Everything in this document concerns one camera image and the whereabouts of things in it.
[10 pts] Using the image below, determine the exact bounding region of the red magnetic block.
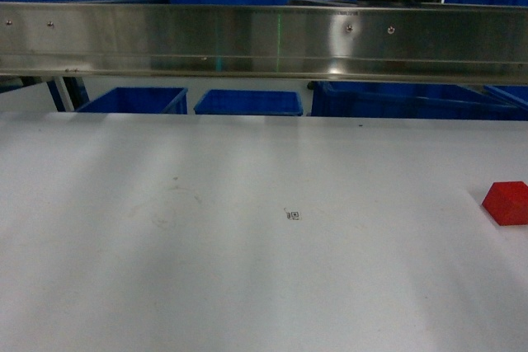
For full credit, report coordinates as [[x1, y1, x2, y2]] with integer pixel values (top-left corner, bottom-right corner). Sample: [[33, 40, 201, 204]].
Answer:
[[482, 181, 527, 227]]

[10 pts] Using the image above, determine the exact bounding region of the large blue plastic bin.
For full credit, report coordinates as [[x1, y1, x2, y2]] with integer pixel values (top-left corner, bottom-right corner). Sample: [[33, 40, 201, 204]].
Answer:
[[310, 81, 527, 121]]

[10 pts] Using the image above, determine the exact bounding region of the stainless steel shelf rail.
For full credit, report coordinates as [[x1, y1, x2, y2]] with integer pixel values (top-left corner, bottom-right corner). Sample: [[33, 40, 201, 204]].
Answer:
[[1, 1, 527, 86]]

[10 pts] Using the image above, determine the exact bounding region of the grey metal frame leg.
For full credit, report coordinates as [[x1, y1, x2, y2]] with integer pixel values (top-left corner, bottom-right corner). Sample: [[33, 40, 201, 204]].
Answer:
[[46, 77, 90, 112]]

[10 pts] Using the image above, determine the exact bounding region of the small printed marker sticker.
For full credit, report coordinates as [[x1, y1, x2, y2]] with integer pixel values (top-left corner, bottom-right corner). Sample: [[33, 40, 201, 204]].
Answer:
[[284, 208, 302, 221]]

